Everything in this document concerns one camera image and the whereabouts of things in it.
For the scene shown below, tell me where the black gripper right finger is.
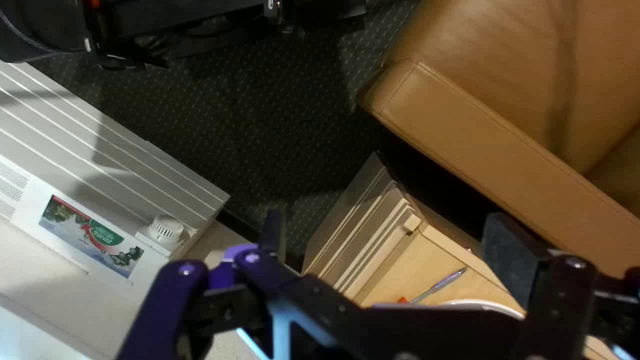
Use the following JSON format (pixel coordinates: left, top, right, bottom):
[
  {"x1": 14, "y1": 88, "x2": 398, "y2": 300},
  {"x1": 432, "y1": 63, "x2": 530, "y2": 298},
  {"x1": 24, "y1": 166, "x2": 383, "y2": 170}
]
[{"x1": 479, "y1": 210, "x2": 556, "y2": 313}]

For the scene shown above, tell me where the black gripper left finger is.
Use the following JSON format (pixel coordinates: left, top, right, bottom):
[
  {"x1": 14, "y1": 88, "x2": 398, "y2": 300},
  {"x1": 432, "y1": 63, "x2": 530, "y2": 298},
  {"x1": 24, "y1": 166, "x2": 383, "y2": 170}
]
[{"x1": 257, "y1": 205, "x2": 290, "y2": 267}]

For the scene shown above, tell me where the light wooden drawer cabinet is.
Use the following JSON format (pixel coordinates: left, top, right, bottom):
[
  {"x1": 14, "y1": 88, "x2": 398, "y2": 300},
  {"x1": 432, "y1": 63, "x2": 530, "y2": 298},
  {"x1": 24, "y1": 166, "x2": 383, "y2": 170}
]
[{"x1": 302, "y1": 150, "x2": 617, "y2": 360}]

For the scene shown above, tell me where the white round plate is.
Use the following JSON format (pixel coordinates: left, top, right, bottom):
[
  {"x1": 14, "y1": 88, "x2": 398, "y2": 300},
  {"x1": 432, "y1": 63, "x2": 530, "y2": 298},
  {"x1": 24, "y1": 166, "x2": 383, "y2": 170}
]
[{"x1": 371, "y1": 297, "x2": 527, "y2": 325}]

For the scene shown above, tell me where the white radiator thermostat knob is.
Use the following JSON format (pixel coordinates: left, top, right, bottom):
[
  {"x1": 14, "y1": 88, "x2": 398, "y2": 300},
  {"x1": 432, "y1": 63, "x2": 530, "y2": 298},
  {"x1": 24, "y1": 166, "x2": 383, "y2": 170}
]
[{"x1": 135, "y1": 217, "x2": 187, "y2": 255}]

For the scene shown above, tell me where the tan leather armchair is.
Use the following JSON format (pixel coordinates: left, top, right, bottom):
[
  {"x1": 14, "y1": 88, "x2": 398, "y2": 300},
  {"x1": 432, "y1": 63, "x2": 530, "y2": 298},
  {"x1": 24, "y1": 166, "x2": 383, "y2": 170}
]
[{"x1": 355, "y1": 0, "x2": 640, "y2": 278}]

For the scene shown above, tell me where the green printed label sticker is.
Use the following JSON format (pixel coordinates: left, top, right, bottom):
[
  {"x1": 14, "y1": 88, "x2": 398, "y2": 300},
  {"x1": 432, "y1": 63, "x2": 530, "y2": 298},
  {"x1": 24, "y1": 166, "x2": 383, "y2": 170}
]
[{"x1": 35, "y1": 194, "x2": 146, "y2": 281}]

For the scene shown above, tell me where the white window sill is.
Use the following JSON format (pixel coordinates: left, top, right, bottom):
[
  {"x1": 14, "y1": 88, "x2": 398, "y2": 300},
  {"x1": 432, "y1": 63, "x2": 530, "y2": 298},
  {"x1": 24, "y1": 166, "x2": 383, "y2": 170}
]
[{"x1": 0, "y1": 219, "x2": 267, "y2": 360}]

